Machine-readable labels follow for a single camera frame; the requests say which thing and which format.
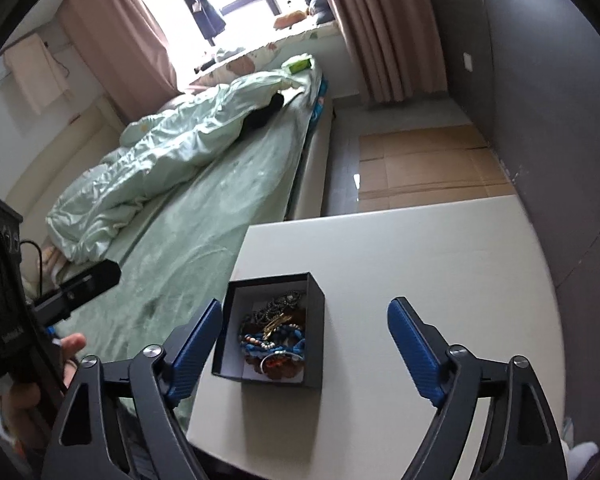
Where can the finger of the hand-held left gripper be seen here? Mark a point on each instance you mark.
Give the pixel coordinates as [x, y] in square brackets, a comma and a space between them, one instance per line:
[80, 285]

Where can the green packet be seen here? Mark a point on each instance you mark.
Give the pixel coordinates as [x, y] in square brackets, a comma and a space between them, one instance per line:
[296, 64]

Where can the gold hair clip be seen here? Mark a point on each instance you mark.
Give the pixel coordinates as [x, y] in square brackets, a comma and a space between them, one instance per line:
[274, 326]

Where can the flattened cardboard sheet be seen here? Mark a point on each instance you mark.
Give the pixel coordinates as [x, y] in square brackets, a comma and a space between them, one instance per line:
[430, 165]

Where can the orange plush toy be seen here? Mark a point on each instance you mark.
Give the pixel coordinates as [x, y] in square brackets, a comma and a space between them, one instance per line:
[290, 19]

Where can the dark hanging clothes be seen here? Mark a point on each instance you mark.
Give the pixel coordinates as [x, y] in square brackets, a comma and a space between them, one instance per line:
[205, 15]

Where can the pink curtain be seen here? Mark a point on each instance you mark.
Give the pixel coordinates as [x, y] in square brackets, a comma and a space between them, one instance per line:
[380, 35]
[125, 45]

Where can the black cloth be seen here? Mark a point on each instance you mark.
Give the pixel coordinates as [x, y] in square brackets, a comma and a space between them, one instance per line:
[262, 112]

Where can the beige hanging towel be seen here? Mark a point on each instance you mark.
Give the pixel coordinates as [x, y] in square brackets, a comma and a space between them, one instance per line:
[35, 70]

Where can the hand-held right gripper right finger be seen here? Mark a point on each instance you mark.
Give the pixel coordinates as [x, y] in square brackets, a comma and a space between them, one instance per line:
[410, 350]

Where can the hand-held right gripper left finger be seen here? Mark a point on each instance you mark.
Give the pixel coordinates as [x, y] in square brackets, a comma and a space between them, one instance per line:
[195, 355]

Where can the bed with green sheet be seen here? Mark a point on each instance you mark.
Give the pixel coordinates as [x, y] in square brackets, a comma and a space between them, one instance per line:
[205, 210]

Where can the person's left hand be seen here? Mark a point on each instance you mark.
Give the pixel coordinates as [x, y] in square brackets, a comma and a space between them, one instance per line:
[72, 345]

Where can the light green duvet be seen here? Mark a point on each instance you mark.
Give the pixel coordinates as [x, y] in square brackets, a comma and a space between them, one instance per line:
[155, 160]

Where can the dark pillows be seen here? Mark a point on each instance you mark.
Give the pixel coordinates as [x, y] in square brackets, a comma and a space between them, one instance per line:
[320, 0]

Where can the white wall socket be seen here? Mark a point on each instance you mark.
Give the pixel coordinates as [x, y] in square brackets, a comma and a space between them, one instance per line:
[468, 61]

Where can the printed white cushion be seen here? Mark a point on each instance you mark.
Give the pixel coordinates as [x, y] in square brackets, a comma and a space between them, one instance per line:
[260, 55]

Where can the black jewelry box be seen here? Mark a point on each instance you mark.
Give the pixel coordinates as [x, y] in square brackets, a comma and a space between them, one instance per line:
[315, 340]

